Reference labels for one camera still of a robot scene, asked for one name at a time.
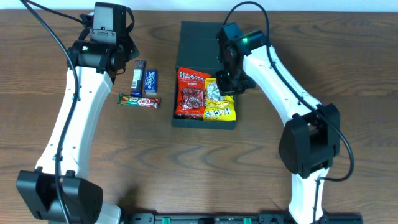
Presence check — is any blue Eclipse mint tin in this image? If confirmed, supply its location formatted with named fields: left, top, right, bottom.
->
left=144, top=70, right=158, bottom=95

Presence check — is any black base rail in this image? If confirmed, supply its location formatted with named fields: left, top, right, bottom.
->
left=120, top=211, right=364, bottom=224

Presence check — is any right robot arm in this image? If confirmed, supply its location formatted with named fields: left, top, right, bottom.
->
left=216, top=23, right=340, bottom=223

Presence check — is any green red KitKat bar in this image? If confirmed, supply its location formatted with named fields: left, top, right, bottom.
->
left=117, top=93, right=160, bottom=109

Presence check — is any dark green lidded box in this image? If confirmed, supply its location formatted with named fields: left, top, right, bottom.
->
left=171, top=21, right=237, bottom=130

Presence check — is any dark blue candy bar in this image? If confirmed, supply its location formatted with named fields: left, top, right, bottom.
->
left=130, top=60, right=146, bottom=97

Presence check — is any red snack bag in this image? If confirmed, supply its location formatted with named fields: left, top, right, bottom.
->
left=175, top=67, right=211, bottom=119

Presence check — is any yellow snack bag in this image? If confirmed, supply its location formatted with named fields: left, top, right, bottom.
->
left=203, top=78, right=236, bottom=121

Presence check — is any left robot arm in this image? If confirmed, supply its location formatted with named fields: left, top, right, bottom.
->
left=16, top=2, right=139, bottom=223

